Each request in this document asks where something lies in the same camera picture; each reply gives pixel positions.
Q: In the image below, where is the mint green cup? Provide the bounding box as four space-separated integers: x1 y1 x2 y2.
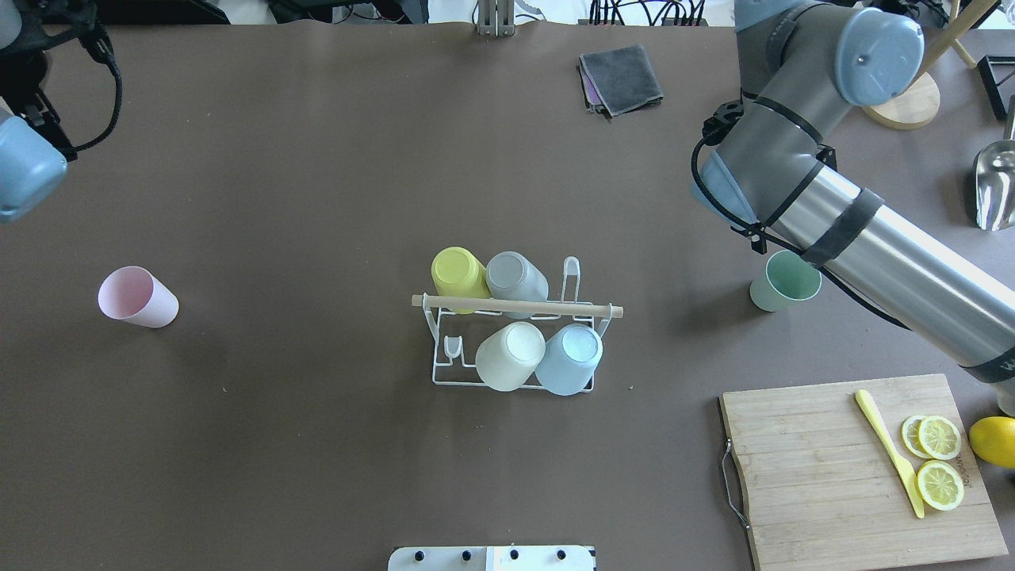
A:
749 251 822 313

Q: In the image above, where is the pink cup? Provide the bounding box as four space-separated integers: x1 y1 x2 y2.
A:
97 265 180 328

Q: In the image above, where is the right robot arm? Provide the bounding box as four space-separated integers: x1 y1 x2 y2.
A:
690 1 1014 415

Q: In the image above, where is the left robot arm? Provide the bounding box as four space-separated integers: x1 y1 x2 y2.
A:
1 1 123 224

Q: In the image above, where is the grey cup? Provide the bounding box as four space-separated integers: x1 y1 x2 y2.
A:
485 251 549 303

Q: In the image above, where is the yellow cup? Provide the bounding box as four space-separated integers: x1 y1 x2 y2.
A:
431 247 492 299

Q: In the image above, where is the cream cup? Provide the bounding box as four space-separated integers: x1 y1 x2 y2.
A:
475 322 546 392

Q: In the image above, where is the light blue cup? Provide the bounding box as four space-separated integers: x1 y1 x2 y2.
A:
535 323 604 395

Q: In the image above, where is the grey cloth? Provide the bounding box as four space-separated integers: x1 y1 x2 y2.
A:
579 44 664 118

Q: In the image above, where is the bamboo cutting board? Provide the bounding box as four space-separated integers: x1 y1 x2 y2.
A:
720 374 1009 570

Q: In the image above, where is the lemon slice back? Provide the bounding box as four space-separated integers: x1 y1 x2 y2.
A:
900 415 932 459

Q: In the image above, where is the lemon slice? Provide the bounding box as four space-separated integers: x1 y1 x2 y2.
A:
916 416 962 462
900 415 932 459
916 460 965 511

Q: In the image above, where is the yellow plastic knife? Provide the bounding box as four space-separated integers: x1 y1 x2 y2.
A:
853 389 925 519

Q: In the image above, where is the wooden mug tree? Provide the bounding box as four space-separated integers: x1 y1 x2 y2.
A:
862 1 996 130

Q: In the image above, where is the lemon slice front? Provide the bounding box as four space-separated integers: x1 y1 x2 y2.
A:
916 416 962 462

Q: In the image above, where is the lemon slice top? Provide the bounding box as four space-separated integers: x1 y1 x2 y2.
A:
916 460 965 511

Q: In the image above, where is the metal scoop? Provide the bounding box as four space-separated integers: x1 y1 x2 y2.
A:
975 98 1014 231

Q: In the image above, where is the yellow lemon upper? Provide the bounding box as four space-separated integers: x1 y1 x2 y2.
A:
968 416 1014 469

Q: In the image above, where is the white wire cup rack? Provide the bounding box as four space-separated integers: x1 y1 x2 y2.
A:
412 248 624 397

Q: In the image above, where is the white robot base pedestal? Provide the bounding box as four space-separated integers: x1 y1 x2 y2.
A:
387 543 598 570

